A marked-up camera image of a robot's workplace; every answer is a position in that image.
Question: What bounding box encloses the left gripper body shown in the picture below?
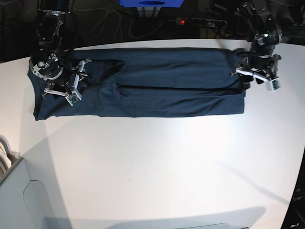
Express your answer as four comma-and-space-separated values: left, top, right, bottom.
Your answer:
230, 53, 282, 92

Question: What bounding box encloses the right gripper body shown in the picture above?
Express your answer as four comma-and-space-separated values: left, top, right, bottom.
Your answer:
41, 58, 92, 106

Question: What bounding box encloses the dark blue T-shirt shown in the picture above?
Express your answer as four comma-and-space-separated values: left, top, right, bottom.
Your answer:
28, 48, 245, 120

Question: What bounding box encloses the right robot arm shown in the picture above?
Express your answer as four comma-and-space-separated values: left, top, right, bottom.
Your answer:
30, 0, 92, 106

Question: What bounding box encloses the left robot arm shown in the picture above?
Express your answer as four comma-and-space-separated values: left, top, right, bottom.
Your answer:
230, 0, 282, 92

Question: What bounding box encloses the white power strip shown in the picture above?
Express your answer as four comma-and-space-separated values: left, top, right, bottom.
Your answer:
175, 17, 227, 29

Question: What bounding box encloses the blue box on stand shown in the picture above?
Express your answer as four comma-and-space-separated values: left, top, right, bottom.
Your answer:
118, 0, 184, 8

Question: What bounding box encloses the grey bin at left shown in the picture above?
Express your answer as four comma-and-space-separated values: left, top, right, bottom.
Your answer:
0, 136, 72, 229

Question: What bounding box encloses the grey cable on floor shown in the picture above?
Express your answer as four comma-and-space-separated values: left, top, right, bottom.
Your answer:
91, 0, 165, 40

